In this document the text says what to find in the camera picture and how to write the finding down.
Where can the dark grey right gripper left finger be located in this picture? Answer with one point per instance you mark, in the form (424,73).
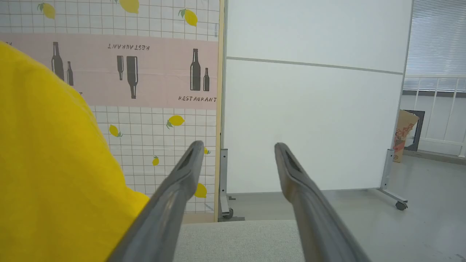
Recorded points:
(164,218)

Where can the white metal railing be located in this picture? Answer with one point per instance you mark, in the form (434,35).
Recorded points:
(455,109)

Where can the lemon print partition panel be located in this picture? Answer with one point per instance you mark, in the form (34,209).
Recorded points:
(164,65)

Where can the brown cardboard box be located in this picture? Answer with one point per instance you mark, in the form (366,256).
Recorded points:
(403,131)

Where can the white window blind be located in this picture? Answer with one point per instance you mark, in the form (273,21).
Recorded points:
(437,36)

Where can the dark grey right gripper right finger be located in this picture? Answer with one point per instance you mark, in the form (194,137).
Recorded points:
(316,225)

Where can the white partition board on wheels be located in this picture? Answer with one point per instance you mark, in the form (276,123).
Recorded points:
(309,109)

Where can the black framed panel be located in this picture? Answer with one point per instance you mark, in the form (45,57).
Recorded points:
(418,134)

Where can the yellow garment with cartoon print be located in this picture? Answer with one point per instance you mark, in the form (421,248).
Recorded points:
(51,163)

